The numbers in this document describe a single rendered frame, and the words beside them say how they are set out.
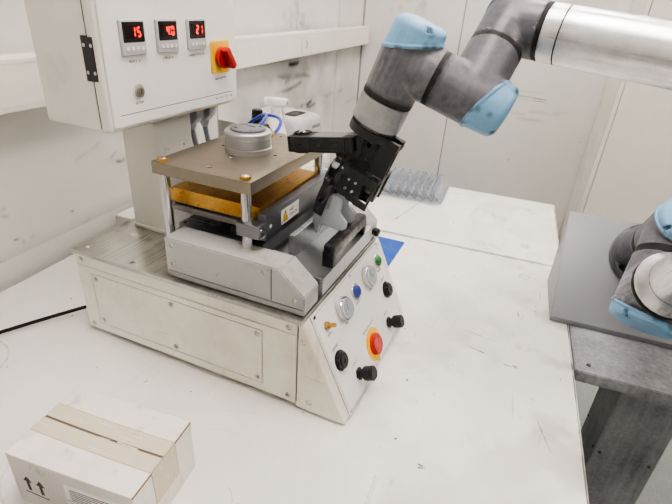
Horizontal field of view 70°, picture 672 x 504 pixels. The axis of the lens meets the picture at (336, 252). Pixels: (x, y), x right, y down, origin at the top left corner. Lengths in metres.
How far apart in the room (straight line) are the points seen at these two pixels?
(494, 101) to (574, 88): 2.48
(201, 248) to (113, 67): 0.28
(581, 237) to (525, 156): 2.01
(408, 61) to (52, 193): 0.91
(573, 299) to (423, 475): 0.58
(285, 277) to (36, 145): 0.74
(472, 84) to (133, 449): 0.63
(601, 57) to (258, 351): 0.63
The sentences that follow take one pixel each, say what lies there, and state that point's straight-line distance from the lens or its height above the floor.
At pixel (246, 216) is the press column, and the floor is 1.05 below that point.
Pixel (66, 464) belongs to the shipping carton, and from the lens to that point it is 0.70.
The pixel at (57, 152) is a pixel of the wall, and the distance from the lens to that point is 1.30.
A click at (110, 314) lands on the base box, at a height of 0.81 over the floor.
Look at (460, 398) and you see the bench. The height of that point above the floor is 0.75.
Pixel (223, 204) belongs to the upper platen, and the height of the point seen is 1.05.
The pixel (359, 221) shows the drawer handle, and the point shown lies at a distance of 0.83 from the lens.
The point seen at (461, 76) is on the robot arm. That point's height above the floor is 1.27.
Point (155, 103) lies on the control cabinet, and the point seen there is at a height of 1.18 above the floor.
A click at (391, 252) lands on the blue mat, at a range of 1.30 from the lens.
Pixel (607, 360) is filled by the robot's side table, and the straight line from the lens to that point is 1.11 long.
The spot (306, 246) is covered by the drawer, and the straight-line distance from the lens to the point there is 0.82.
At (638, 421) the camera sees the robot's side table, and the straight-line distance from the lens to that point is 1.41.
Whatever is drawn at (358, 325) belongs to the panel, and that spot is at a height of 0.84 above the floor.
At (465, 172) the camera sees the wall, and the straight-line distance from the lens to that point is 3.25.
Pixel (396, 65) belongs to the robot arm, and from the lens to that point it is 0.68.
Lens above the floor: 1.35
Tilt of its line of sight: 28 degrees down
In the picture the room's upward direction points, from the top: 4 degrees clockwise
